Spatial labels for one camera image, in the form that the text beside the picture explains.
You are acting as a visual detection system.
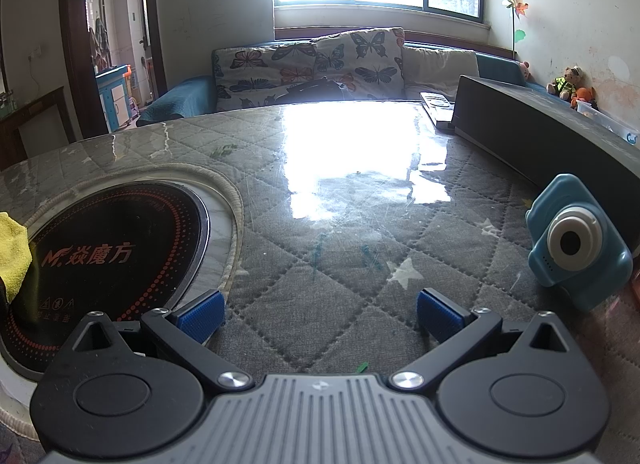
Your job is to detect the blue covered sofa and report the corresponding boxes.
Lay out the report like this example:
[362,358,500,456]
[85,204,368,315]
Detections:
[137,41,561,128]

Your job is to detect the grey remote control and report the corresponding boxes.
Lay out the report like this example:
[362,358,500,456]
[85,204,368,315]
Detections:
[419,91,457,128]

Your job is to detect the yellow cleaning cloth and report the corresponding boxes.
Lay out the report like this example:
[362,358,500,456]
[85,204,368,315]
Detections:
[0,212,34,306]

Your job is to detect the brown plush bear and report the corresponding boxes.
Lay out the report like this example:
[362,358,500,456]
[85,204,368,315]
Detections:
[546,66,584,100]

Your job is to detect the square butterfly print cushion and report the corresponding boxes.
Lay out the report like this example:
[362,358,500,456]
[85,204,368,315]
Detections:
[310,27,407,101]

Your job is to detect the blue cabinet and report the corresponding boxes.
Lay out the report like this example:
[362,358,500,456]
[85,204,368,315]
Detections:
[96,63,136,134]

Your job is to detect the black round induction cooker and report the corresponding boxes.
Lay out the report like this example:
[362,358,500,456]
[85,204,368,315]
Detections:
[0,180,212,376]

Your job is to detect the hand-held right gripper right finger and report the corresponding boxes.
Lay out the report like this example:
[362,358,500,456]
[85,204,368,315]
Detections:
[388,287,586,392]

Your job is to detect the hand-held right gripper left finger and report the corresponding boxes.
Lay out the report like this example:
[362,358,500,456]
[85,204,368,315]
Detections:
[58,288,255,393]

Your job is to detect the beige cushion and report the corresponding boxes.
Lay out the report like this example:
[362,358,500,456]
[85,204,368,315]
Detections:
[402,46,482,101]

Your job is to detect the blue toy camera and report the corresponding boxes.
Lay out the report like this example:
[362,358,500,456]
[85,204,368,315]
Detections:
[524,173,634,313]

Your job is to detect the dark wooden glass door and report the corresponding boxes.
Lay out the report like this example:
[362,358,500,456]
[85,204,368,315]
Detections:
[136,0,169,108]

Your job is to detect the dark wooden side table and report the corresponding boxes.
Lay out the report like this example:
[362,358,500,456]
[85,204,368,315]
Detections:
[0,86,71,160]

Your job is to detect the long black box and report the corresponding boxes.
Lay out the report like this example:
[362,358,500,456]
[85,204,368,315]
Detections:
[451,74,640,216]

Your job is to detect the clear plastic box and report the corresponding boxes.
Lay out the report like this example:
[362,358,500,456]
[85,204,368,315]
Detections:
[576,101,640,146]

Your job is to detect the long butterfly print cushion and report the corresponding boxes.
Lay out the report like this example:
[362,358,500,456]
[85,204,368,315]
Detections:
[211,41,322,113]

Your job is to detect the colourful pinwheel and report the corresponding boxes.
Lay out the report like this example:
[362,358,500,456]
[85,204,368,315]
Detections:
[502,0,532,61]

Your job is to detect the grey quilted star table cover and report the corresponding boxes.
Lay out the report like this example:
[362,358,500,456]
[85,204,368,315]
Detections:
[0,99,640,464]

